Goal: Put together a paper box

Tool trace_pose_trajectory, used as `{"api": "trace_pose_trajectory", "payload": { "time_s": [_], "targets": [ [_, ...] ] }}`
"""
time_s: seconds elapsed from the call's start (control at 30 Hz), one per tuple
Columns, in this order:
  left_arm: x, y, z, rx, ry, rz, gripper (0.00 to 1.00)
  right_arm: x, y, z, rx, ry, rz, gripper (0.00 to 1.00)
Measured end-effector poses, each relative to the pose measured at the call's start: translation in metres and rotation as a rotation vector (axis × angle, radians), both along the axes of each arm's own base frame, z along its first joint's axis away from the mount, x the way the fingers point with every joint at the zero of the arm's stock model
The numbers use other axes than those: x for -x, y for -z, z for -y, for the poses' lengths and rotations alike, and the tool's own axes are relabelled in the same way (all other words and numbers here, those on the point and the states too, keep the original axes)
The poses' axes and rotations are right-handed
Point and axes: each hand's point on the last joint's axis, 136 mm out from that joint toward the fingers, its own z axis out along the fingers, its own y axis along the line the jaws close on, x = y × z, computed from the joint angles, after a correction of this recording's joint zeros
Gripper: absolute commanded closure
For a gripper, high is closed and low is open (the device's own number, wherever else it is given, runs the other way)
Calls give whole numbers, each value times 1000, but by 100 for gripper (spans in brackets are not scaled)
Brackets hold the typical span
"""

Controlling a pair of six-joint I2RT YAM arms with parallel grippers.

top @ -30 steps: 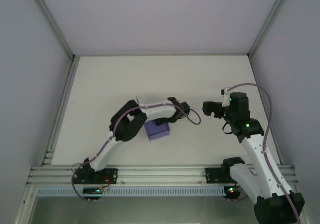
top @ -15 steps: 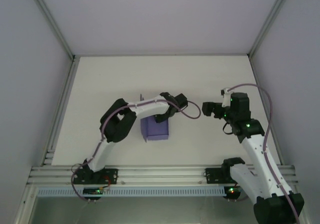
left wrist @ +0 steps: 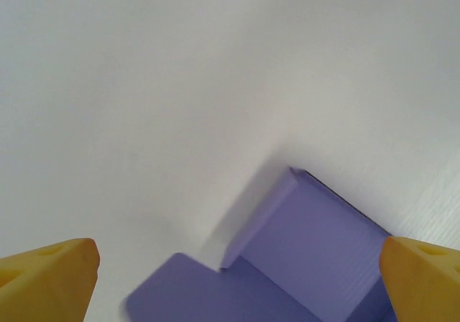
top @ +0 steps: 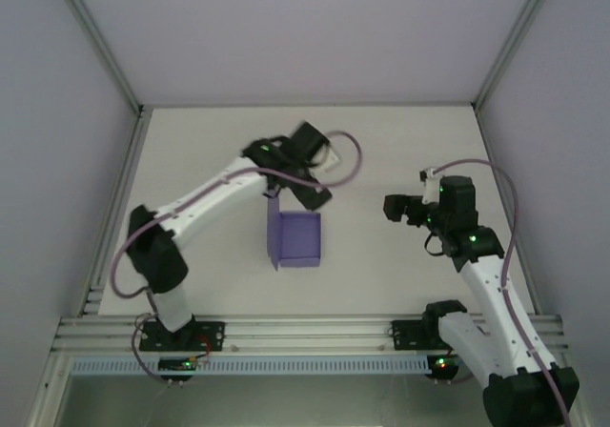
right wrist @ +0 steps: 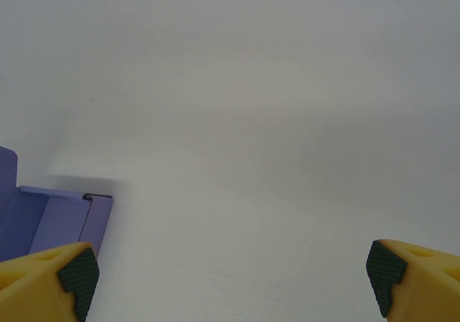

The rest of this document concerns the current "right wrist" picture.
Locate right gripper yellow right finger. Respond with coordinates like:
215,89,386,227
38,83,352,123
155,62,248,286
365,239,460,322

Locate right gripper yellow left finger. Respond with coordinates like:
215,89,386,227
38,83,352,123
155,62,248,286
0,241,100,322

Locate purple cardboard box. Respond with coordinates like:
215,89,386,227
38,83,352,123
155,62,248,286
0,145,114,264

